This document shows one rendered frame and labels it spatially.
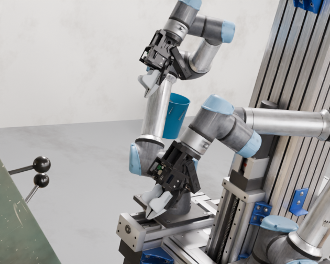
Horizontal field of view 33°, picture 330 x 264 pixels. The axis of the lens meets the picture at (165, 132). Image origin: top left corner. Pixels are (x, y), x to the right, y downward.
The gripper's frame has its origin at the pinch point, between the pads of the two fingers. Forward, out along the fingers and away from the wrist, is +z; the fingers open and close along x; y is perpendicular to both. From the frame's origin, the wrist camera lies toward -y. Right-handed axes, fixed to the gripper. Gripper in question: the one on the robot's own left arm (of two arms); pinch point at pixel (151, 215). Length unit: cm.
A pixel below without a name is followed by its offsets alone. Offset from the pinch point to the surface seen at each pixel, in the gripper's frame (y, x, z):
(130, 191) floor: -211, -214, 40
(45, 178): 28.7, -9.1, 4.7
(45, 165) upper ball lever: 39.0, 1.7, -0.6
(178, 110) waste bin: -287, -295, -38
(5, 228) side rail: 54, 22, 7
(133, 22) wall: -220, -349, -84
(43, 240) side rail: 46, 22, 7
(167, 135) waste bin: -298, -299, -11
